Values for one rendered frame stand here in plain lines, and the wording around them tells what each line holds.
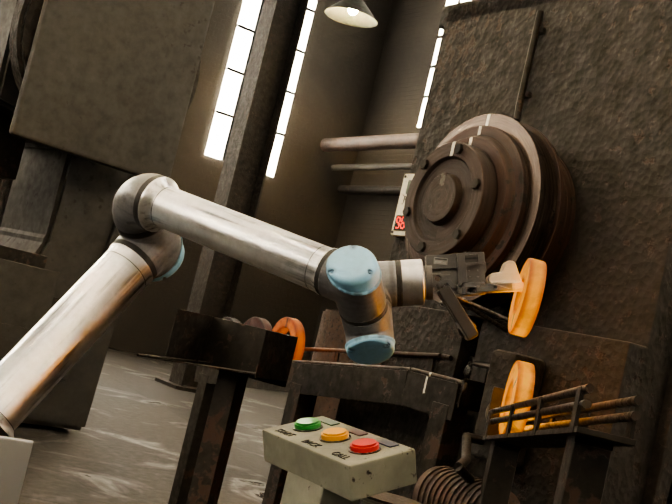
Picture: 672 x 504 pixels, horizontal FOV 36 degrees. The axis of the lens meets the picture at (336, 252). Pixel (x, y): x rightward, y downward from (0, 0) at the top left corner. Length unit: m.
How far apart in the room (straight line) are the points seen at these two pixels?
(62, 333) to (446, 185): 0.94
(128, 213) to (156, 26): 2.91
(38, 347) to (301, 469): 0.76
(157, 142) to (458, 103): 2.31
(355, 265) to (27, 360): 0.68
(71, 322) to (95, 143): 2.73
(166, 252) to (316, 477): 0.89
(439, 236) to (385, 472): 1.10
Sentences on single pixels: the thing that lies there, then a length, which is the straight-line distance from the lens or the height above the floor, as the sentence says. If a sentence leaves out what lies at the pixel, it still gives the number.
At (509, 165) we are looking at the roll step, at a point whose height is 1.21.
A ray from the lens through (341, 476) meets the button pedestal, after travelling 1.42.
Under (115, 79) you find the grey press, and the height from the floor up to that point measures 1.64.
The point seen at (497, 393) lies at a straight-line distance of 2.14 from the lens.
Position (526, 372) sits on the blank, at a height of 0.76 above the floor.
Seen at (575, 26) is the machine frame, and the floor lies 1.62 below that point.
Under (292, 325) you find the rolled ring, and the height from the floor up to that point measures 0.75.
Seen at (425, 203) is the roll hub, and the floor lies 1.10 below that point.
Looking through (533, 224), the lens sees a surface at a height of 1.08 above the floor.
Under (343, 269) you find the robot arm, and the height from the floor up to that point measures 0.86.
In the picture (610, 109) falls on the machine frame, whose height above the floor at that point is 1.40.
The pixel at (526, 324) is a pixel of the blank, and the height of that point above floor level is 0.85.
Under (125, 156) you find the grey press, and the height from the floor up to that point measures 1.32.
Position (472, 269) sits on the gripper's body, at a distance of 2.03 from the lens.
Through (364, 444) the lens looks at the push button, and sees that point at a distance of 1.45.
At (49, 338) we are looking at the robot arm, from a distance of 2.11.
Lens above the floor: 0.74
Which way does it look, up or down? 5 degrees up
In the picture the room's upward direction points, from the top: 13 degrees clockwise
